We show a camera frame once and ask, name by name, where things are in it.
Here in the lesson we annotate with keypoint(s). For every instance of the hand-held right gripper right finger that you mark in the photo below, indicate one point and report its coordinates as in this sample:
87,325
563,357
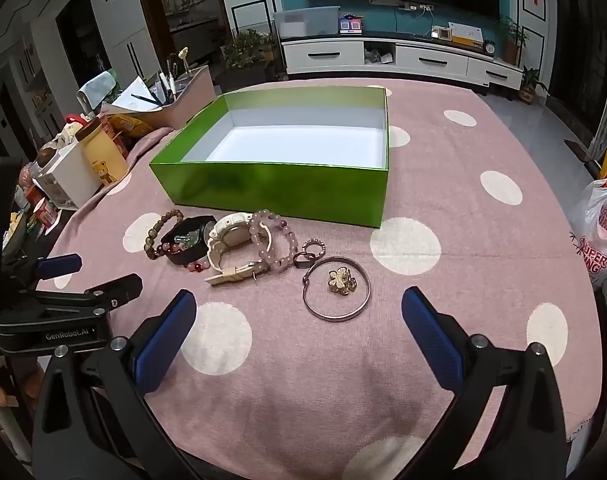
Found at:
433,340

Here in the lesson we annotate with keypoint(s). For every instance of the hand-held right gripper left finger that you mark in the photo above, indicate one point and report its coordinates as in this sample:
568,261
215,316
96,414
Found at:
163,345

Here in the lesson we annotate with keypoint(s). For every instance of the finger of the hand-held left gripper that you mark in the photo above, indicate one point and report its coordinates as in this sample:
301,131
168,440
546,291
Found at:
113,290
58,265

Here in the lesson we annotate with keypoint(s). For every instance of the black wristwatch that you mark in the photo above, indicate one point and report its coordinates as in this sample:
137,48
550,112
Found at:
171,256

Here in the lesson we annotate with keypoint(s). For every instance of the green cardboard box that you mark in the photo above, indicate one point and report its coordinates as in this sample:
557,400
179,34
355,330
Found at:
283,195

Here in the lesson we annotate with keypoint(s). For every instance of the white cardboard box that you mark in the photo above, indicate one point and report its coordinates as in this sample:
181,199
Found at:
73,180

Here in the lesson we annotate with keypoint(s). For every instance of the pink dotted tablecloth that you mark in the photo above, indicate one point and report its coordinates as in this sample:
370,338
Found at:
333,370

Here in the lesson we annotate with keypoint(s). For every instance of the silver bangle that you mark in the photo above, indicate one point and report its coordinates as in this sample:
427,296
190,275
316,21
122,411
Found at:
328,317

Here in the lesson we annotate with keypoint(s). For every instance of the yellow bear bottle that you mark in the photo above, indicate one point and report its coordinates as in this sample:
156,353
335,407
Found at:
106,160

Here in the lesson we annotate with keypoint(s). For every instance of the white wristwatch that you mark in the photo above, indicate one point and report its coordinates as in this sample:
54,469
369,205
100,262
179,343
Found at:
228,232

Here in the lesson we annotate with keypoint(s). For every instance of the yellow snack packet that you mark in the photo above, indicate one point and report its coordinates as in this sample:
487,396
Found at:
131,125

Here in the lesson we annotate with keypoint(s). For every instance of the green and white packet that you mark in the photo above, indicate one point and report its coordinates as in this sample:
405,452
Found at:
96,90

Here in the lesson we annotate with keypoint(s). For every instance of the white paper sheet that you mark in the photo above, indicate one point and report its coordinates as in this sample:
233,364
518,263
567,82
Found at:
128,99

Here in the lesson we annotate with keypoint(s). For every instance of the white plastic shopping bag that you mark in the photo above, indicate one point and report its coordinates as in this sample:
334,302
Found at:
596,230

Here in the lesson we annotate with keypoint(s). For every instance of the pink desk organizer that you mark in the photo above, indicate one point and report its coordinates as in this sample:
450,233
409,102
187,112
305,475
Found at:
193,92

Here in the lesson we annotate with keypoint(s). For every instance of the small potted plant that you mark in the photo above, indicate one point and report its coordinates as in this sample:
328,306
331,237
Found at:
531,82

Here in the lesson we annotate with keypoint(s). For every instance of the bushy green floor plant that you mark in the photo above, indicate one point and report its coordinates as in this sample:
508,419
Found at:
246,47

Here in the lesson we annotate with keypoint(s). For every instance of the black alarm clock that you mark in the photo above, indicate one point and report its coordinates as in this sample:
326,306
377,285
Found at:
489,48

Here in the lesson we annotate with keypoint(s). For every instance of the white television cabinet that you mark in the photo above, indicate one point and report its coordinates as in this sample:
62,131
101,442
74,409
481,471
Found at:
328,55

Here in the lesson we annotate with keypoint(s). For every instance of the yellow flat box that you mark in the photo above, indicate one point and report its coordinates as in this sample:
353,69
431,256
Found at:
466,35

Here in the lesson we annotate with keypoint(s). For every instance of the small white device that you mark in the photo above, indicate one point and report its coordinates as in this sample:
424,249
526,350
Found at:
441,33

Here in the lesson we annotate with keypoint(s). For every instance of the tall potted plant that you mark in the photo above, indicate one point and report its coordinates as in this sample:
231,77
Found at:
511,42

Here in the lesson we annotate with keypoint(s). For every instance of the blue and red cards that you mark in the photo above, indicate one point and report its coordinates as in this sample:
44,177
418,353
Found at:
351,25

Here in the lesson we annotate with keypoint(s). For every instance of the clear plastic storage bin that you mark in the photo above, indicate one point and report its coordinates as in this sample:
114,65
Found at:
306,22

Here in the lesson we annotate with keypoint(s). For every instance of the white power strip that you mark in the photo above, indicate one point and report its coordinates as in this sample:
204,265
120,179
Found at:
413,6

